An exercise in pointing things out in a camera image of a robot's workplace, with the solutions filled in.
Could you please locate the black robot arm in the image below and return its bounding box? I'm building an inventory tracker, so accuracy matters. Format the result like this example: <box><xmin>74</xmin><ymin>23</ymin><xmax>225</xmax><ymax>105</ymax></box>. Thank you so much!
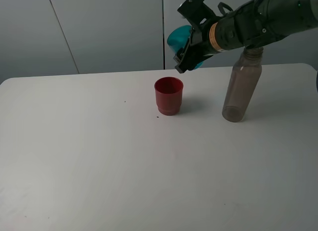
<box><xmin>174</xmin><ymin>0</ymin><xmax>318</xmax><ymax>74</ymax></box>

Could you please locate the teal translucent plastic cup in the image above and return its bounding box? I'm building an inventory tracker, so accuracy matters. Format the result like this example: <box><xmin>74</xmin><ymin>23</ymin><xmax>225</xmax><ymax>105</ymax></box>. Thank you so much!
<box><xmin>167</xmin><ymin>25</ymin><xmax>204</xmax><ymax>64</ymax></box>

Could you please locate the brown translucent plastic bottle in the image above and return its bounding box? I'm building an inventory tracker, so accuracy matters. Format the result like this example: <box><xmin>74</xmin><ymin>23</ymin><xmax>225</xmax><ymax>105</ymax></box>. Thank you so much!
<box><xmin>222</xmin><ymin>47</ymin><xmax>263</xmax><ymax>123</ymax></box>

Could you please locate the black camera cable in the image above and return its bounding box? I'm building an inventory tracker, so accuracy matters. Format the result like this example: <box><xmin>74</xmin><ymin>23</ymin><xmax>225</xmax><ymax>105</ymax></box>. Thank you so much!
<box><xmin>218</xmin><ymin>1</ymin><xmax>234</xmax><ymax>17</ymax></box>

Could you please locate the red plastic cup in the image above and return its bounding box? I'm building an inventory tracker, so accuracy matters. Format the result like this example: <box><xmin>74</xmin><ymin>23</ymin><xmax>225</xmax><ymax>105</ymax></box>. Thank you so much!
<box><xmin>154</xmin><ymin>77</ymin><xmax>183</xmax><ymax>116</ymax></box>

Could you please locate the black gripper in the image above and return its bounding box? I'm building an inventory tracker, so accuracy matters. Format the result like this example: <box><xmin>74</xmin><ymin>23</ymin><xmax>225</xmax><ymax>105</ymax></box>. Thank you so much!
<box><xmin>175</xmin><ymin>0</ymin><xmax>248</xmax><ymax>73</ymax></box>

